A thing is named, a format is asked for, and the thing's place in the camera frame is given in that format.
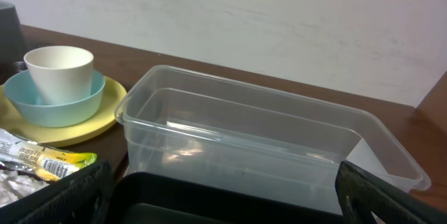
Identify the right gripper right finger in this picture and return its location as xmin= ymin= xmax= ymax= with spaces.
xmin=335 ymin=160 xmax=446 ymax=224

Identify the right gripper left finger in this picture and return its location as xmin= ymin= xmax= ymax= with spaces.
xmin=1 ymin=160 xmax=114 ymax=224

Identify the green yellow snack wrapper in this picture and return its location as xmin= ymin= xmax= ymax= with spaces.
xmin=1 ymin=129 xmax=97 ymax=181

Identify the white tissue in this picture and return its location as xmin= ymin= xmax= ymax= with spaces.
xmin=0 ymin=170 xmax=48 ymax=207

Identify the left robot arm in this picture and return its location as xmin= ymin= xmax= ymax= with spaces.
xmin=1 ymin=1 xmax=28 ymax=63

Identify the black tray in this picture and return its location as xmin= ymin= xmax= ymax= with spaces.
xmin=105 ymin=172 xmax=344 ymax=223

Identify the yellow plate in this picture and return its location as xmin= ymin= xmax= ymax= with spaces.
xmin=1 ymin=77 xmax=126 ymax=147

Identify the white cup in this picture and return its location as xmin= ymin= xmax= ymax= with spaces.
xmin=24 ymin=46 xmax=94 ymax=105

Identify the light blue bowl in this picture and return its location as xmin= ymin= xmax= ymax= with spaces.
xmin=3 ymin=70 xmax=105 ymax=128

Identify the clear plastic container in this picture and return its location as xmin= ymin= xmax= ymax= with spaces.
xmin=115 ymin=66 xmax=431 ymax=214

